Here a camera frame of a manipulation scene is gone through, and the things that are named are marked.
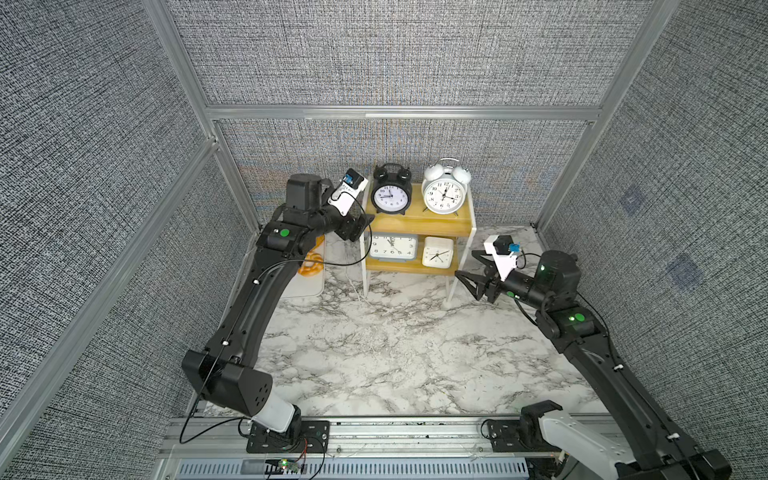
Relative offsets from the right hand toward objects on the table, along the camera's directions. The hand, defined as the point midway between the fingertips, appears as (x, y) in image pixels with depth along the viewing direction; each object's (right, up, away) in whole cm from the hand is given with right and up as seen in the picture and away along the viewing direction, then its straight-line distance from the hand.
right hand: (469, 255), depth 68 cm
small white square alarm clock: (-4, +1, +17) cm, 18 cm away
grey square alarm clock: (-16, +2, +18) cm, 24 cm away
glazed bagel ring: (-44, -5, +37) cm, 58 cm away
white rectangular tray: (-45, -11, +35) cm, 58 cm away
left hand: (-24, +13, +3) cm, 27 cm away
